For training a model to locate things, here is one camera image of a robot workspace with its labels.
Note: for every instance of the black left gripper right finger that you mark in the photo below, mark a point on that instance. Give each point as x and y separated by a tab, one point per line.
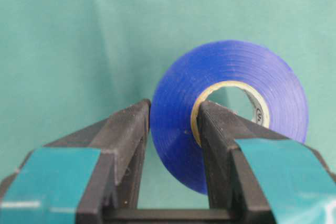
261	176

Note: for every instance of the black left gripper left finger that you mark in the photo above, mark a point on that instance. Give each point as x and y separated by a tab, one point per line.
75	179

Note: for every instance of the green table cloth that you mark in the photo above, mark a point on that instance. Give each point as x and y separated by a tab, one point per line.
66	64

